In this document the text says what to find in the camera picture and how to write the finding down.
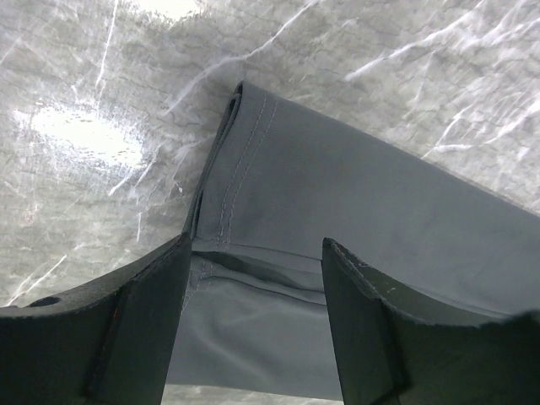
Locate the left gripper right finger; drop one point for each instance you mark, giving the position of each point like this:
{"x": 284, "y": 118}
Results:
{"x": 394, "y": 345}

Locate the dark grey t-shirt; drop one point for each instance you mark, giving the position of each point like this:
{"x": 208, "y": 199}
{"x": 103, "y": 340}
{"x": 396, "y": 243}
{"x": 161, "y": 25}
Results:
{"x": 279, "y": 180}

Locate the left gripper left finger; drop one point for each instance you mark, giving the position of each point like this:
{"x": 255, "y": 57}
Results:
{"x": 107, "y": 341}

